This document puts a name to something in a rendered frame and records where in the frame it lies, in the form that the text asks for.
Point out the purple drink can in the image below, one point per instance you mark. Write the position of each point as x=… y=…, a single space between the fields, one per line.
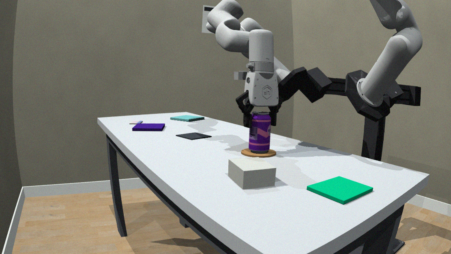
x=259 y=134

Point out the green flat square slab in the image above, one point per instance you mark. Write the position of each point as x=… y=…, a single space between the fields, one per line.
x=340 y=189

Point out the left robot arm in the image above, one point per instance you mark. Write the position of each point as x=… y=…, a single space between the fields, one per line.
x=400 y=49

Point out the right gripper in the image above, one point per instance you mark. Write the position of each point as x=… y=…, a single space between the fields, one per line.
x=261 y=90

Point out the purple square tile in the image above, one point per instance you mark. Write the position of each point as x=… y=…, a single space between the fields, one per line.
x=149 y=127

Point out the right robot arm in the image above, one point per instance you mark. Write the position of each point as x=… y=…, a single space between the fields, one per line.
x=247 y=37

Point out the dark grey square slate coaster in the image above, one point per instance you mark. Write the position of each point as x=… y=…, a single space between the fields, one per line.
x=193 y=136

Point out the teal flat square tile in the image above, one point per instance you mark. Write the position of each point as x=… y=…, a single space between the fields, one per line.
x=187 y=118

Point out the tan round disc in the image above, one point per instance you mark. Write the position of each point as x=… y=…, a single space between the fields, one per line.
x=247 y=152

